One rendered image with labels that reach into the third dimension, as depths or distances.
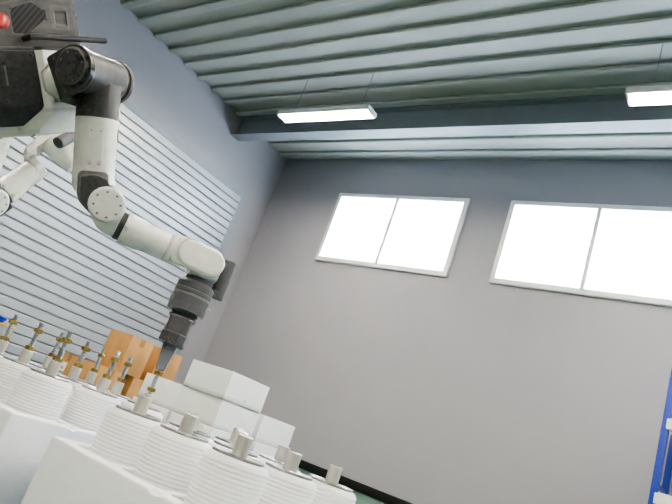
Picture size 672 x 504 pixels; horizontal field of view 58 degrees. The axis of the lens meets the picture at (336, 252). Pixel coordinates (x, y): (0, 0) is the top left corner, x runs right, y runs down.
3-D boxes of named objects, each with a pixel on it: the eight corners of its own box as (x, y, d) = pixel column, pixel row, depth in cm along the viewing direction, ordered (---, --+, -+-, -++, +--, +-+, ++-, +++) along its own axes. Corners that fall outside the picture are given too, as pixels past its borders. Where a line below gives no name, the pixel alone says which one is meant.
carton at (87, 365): (108, 410, 478) (125, 373, 487) (83, 402, 460) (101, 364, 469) (88, 401, 496) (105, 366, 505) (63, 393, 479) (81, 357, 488)
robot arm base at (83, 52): (90, 96, 123) (88, 40, 123) (39, 102, 127) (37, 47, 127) (136, 111, 137) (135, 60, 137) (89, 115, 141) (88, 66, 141)
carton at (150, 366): (169, 389, 525) (183, 357, 534) (148, 382, 508) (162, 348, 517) (149, 382, 544) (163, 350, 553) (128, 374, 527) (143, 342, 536)
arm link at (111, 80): (91, 113, 125) (95, 46, 124) (56, 112, 128) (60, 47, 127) (127, 123, 136) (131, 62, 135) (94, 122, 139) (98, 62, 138)
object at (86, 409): (77, 492, 116) (119, 400, 121) (28, 475, 115) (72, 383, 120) (87, 485, 125) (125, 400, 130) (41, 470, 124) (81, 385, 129)
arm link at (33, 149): (75, 156, 184) (40, 183, 177) (51, 136, 183) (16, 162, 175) (77, 146, 178) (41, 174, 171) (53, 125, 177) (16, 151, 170)
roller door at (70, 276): (-120, 322, 516) (50, 34, 607) (-125, 320, 524) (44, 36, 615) (156, 411, 753) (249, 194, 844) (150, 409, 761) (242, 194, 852)
